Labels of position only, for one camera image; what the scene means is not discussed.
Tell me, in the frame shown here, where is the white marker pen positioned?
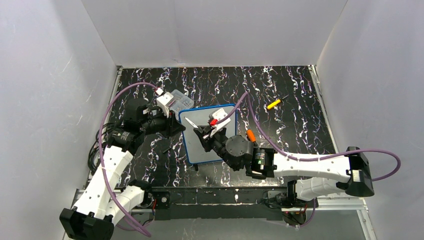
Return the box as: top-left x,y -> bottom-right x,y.
184,117 -> 198,129

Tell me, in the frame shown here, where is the blue framed whiteboard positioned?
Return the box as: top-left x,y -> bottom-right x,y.
178,104 -> 237,166

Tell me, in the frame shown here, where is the black marker cap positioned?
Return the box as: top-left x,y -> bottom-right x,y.
162,147 -> 171,154

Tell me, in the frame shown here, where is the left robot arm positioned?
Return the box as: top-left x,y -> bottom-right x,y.
59,92 -> 186,240

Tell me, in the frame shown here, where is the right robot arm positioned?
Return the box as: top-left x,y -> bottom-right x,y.
193,126 -> 375,203

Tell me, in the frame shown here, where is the clear plastic screw box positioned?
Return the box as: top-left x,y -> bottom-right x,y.
169,89 -> 194,113

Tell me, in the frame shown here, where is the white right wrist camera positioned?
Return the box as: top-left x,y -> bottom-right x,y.
208,108 -> 231,137

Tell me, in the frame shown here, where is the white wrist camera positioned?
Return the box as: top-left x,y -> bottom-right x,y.
156,92 -> 174,118
208,108 -> 231,137

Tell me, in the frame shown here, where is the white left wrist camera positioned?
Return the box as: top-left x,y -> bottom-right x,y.
156,92 -> 174,118

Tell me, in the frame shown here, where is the orange handled screwdriver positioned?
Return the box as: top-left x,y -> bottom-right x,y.
246,129 -> 257,144

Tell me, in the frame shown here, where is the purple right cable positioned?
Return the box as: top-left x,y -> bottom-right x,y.
215,91 -> 402,182

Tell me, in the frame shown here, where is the purple cable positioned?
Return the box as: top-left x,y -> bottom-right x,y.
215,91 -> 402,182
98,82 -> 165,238

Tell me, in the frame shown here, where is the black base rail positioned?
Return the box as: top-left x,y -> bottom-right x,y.
125,186 -> 316,222

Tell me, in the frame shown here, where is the yellow handled tool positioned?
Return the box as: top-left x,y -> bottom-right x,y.
266,95 -> 288,110

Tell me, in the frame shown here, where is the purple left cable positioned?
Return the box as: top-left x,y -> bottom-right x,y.
98,82 -> 165,238

